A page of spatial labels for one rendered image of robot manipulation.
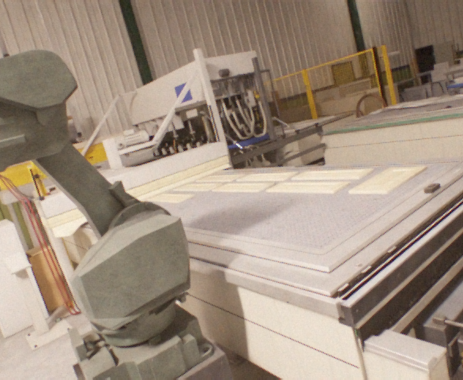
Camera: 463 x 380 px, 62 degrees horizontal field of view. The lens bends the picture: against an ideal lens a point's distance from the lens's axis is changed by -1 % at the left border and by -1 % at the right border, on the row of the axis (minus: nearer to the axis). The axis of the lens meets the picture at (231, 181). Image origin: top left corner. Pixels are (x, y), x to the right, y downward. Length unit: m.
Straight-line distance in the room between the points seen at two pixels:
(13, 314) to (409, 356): 3.78
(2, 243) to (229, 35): 8.20
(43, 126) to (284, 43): 10.95
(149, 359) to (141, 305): 0.24
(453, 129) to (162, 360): 4.62
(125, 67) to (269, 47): 4.45
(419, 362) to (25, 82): 1.64
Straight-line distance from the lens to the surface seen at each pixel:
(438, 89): 12.44
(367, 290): 1.54
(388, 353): 1.53
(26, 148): 1.70
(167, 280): 1.73
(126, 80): 9.17
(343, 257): 1.67
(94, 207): 1.98
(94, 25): 9.27
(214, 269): 1.98
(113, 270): 1.66
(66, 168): 1.97
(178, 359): 1.88
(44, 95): 1.63
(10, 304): 4.51
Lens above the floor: 1.56
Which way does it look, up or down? 10 degrees down
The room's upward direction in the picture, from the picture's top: 15 degrees counter-clockwise
